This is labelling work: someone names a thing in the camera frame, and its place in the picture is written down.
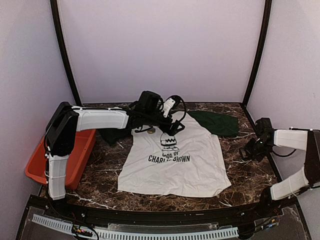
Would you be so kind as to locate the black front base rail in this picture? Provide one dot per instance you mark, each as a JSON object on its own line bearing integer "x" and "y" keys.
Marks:
{"x": 102, "y": 217}

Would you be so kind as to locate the left black frame post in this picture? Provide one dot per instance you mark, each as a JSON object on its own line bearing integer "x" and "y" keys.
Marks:
{"x": 63, "y": 51}

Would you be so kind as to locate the white green Charlie Brown shirt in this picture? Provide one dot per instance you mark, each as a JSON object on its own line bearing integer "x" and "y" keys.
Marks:
{"x": 188, "y": 164}

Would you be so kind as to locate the right black frame post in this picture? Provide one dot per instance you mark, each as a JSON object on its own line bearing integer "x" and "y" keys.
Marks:
{"x": 259, "y": 52}

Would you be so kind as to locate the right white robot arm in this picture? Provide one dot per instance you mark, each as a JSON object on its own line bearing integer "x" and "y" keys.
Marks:
{"x": 284, "y": 143}

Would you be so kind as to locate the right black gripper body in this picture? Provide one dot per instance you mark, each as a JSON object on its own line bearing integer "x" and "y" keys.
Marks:
{"x": 256, "y": 149}

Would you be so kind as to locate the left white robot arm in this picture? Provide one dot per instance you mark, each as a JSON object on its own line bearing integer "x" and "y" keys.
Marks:
{"x": 149, "y": 111}

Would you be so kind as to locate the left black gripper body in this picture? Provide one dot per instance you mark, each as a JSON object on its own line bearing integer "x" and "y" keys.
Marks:
{"x": 165, "y": 127}

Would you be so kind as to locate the black frame post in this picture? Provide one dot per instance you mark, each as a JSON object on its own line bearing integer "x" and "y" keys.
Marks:
{"x": 63, "y": 51}
{"x": 259, "y": 52}

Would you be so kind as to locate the red plastic bin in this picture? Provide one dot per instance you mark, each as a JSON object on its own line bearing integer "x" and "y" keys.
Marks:
{"x": 75, "y": 164}

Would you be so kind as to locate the white slotted cable duct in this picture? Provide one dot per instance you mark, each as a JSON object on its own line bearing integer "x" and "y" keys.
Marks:
{"x": 138, "y": 232}

